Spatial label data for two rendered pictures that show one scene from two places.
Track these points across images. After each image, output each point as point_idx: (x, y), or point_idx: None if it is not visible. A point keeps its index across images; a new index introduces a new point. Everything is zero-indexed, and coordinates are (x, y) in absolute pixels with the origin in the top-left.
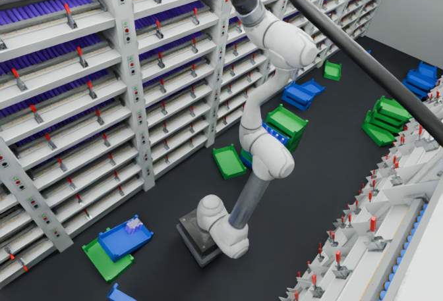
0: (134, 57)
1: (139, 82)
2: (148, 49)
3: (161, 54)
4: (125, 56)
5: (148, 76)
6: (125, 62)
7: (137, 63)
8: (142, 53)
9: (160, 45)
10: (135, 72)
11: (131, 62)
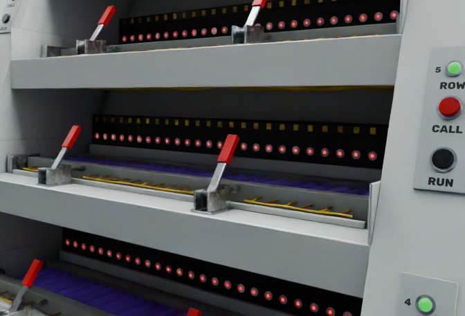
0: None
1: (3, 66)
2: None
3: (107, 13)
4: None
5: (28, 61)
6: None
7: None
8: None
9: None
10: (10, 23)
11: None
